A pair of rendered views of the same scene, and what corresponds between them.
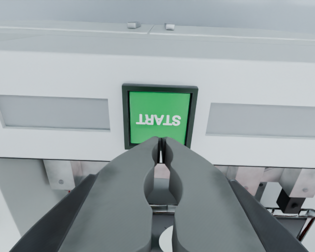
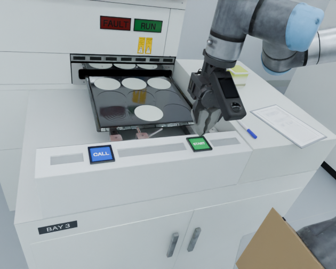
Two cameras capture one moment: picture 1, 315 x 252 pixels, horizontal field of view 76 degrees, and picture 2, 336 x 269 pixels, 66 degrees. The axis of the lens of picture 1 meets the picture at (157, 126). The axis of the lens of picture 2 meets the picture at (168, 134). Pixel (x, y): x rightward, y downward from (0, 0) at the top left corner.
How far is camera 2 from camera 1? 58 cm
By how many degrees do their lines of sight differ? 31
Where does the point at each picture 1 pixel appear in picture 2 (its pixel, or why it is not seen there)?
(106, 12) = not seen: outside the picture
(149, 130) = (199, 141)
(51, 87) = (228, 147)
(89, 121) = (215, 142)
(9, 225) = not seen: hidden behind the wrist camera
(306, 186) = (116, 139)
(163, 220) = (165, 120)
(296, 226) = (103, 123)
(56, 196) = not seen: hidden behind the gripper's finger
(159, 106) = (200, 146)
